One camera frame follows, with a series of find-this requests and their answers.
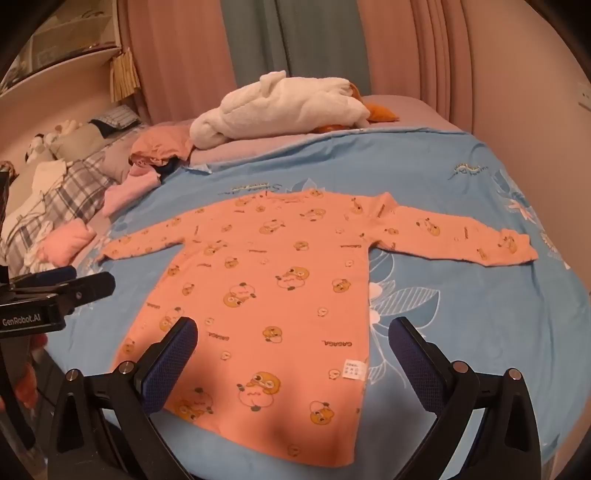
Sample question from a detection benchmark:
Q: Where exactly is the blue striped pillow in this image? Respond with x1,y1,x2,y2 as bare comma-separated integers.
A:
90,105,141,138

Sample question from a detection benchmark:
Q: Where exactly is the teal curtain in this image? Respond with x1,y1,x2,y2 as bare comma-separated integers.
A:
219,0,373,93

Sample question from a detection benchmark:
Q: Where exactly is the white plush toy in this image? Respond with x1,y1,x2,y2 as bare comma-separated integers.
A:
25,121,78,163

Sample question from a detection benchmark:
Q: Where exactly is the straw tassel bundle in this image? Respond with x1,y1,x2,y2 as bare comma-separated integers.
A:
110,47,141,101

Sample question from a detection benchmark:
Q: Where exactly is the white cloth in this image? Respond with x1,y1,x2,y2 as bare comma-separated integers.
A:
31,159,71,191

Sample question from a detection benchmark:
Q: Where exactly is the orange printed long-sleeved shirt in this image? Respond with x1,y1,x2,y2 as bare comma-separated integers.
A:
95,188,539,466

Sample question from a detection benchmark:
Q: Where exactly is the pink curtain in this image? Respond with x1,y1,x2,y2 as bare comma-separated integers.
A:
365,0,591,136
120,0,241,126

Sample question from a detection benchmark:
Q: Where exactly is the mauve bedsheet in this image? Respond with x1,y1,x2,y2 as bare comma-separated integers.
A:
189,95,472,167

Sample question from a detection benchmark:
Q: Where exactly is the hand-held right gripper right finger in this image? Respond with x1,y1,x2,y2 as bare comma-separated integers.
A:
388,316,542,480

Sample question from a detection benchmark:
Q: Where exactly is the wall shelf cabinet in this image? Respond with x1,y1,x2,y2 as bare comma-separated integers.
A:
0,0,122,96

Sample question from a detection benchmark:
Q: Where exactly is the grey-green pillow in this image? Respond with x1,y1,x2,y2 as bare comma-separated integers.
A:
48,122,117,161

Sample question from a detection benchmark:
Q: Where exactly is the grey plaid cloth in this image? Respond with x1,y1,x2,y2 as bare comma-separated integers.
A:
0,148,136,278

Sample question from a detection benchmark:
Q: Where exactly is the salmon pink garment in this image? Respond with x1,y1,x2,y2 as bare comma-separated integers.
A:
129,124,195,168

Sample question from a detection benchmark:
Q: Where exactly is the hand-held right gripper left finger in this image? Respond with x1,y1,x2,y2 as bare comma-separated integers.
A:
46,316,199,480

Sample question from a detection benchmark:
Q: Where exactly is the white fluffy towel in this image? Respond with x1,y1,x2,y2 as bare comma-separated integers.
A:
189,71,400,149

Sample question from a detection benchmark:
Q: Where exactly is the blue printed blanket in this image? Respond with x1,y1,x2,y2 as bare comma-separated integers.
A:
44,124,591,480

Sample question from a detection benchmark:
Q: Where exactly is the light pink garment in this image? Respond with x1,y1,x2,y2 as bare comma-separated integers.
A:
104,166,161,217

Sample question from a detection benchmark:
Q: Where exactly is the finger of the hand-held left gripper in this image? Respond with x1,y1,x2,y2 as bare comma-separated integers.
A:
51,271,116,315
9,266,77,291

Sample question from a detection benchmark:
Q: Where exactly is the pink folded cloth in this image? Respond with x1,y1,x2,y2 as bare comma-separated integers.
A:
44,219,96,269

